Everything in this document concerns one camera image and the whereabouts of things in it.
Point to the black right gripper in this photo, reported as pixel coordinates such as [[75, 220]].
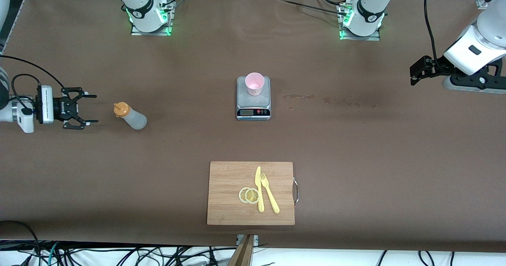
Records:
[[62, 108]]

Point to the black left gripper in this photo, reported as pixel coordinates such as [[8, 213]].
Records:
[[438, 65]]

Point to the translucent sauce bottle orange cap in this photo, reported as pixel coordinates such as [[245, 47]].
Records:
[[134, 119]]

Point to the pink plastic cup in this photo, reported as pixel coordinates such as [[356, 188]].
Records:
[[255, 86]]

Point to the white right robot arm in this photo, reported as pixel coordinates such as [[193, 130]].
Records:
[[138, 1]]

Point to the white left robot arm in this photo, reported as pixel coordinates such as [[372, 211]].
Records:
[[371, 1]]

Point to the brown table cover sheet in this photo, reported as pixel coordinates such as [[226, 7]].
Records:
[[79, 179]]

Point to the silver digital kitchen scale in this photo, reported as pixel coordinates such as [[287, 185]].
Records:
[[243, 100]]

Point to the wooden cutting board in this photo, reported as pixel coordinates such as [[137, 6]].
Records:
[[225, 202]]

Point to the lemon slice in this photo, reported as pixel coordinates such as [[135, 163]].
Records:
[[241, 195], [252, 196]]

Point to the yellow plastic fork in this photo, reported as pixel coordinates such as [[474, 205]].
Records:
[[272, 201]]

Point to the yellow plastic knife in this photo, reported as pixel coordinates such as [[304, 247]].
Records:
[[260, 202]]

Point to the black left camera mount bracket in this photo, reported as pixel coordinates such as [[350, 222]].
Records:
[[470, 80]]

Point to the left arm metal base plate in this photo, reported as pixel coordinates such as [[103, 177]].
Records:
[[375, 37]]

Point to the aluminium corner bracket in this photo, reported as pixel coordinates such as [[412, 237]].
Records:
[[483, 2]]

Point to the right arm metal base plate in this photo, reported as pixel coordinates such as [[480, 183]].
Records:
[[166, 31]]

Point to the wooden post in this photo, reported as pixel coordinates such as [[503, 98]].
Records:
[[242, 254]]

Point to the small metal table bracket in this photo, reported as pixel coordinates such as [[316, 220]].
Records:
[[256, 239]]

